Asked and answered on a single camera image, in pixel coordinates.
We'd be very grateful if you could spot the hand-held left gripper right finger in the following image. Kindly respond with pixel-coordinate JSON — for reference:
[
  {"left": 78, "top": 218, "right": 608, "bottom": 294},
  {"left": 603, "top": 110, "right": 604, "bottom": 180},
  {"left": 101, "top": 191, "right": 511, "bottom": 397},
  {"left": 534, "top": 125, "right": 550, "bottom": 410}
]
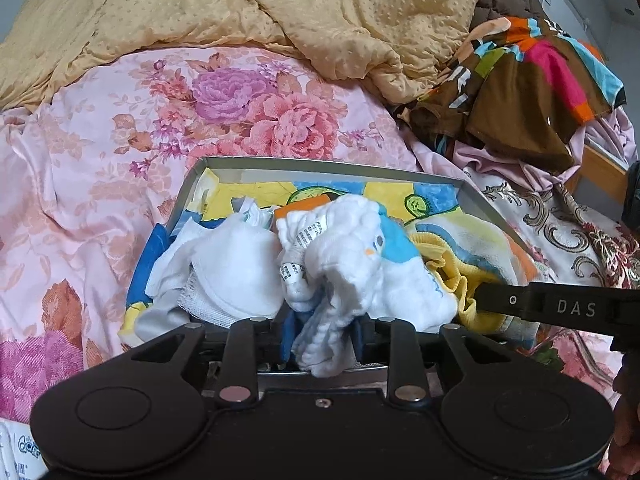
[{"left": 352, "top": 316, "right": 516, "bottom": 407}]

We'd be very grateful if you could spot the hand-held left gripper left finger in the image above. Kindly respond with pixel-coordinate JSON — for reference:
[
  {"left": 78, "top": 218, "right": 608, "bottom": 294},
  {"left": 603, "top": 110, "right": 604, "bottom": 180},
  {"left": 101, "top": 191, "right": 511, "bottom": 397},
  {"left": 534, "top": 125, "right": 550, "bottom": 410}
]
[{"left": 131, "top": 310, "right": 302, "bottom": 407}]

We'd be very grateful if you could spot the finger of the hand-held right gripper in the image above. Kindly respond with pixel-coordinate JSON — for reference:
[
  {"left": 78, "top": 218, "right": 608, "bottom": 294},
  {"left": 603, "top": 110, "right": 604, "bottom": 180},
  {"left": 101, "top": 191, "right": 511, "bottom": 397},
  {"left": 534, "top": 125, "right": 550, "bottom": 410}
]
[{"left": 472, "top": 280, "right": 640, "bottom": 356}]

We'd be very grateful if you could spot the white blue baby garment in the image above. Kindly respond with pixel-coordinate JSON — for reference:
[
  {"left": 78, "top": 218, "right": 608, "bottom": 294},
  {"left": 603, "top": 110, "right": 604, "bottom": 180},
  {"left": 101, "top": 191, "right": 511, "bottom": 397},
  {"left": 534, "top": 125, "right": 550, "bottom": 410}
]
[{"left": 277, "top": 194, "right": 457, "bottom": 380}]

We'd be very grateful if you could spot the yellow striped baby garment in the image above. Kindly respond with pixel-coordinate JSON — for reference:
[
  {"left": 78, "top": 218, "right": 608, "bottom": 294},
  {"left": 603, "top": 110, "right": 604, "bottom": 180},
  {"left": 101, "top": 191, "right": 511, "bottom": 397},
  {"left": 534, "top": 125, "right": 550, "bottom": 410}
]
[{"left": 404, "top": 214, "right": 540, "bottom": 333}]

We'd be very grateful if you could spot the plain off-white cloth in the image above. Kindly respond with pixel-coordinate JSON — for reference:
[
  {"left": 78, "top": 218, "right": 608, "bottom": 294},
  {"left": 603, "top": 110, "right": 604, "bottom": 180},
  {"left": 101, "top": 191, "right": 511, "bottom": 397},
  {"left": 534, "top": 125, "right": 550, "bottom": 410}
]
[{"left": 145, "top": 212, "right": 287, "bottom": 322}]

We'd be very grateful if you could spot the clear bag with teal print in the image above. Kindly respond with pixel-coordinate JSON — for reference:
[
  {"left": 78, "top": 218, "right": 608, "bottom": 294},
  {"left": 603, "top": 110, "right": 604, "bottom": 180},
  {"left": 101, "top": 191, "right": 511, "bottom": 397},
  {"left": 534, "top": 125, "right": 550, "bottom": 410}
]
[{"left": 229, "top": 196, "right": 277, "bottom": 234}]

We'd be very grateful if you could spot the grey cardboard box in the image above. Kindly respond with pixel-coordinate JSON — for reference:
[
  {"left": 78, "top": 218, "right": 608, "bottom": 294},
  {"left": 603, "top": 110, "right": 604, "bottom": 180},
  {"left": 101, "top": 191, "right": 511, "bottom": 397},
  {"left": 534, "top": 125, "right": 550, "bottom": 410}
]
[{"left": 165, "top": 156, "right": 540, "bottom": 377}]

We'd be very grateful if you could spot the person's right hand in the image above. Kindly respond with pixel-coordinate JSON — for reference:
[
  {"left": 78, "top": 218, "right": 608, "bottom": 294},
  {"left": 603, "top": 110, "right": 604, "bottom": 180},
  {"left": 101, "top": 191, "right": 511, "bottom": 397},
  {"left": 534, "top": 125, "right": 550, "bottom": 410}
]
[{"left": 612, "top": 355, "right": 640, "bottom": 480}]

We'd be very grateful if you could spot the satin blanket with brown scrolls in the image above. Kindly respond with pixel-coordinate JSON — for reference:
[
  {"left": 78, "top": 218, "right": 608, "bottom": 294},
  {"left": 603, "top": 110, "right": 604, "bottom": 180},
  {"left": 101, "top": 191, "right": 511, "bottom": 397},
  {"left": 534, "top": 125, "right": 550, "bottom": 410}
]
[{"left": 414, "top": 134, "right": 640, "bottom": 292}]

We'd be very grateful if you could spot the pale pink cloth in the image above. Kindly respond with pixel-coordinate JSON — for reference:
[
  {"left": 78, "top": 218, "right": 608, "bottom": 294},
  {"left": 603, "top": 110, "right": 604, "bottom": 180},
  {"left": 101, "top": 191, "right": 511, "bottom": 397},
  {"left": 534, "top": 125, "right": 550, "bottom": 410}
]
[{"left": 449, "top": 104, "right": 640, "bottom": 197}]

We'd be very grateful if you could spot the blue yellow cartoon cloth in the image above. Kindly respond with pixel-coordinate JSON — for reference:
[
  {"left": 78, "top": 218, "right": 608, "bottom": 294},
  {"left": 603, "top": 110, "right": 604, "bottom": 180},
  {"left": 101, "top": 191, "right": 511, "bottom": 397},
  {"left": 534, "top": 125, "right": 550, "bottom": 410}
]
[{"left": 117, "top": 180, "right": 462, "bottom": 347}]

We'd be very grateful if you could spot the brown garment with colourful stripes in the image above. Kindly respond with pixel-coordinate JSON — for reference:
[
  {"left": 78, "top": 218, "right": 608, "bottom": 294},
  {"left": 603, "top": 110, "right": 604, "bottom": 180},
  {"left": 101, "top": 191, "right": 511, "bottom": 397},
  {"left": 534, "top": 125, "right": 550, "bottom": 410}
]
[{"left": 395, "top": 15, "right": 629, "bottom": 177}]

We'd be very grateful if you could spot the pink floral bedsheet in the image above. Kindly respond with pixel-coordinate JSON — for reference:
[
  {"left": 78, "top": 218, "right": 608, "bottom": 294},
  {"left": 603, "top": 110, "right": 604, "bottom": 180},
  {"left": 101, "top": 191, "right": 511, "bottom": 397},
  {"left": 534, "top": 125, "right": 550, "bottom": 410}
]
[{"left": 0, "top": 47, "right": 623, "bottom": 423}]

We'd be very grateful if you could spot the white tissue pack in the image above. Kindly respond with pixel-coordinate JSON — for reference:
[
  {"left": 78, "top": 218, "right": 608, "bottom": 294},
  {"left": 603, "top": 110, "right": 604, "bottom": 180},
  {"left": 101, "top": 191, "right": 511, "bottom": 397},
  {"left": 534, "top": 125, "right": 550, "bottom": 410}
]
[{"left": 0, "top": 417, "right": 49, "bottom": 480}]

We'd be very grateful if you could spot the white air conditioner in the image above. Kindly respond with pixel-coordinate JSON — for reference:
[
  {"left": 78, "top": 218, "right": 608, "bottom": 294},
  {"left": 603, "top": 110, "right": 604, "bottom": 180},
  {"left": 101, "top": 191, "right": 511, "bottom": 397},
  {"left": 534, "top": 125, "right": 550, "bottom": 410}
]
[{"left": 529, "top": 0, "right": 617, "bottom": 57}]

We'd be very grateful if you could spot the yellow dotted quilt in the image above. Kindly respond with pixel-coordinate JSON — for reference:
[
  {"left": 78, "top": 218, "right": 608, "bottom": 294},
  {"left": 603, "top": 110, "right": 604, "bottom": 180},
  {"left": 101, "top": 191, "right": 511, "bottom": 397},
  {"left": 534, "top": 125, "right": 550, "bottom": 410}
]
[{"left": 0, "top": 0, "right": 489, "bottom": 112}]

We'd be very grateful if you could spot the wooden bed frame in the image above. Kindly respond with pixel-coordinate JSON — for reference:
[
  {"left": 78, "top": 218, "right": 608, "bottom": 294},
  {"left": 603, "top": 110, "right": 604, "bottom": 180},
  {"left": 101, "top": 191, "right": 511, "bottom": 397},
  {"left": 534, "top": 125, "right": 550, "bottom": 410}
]
[{"left": 565, "top": 142, "right": 632, "bottom": 194}]

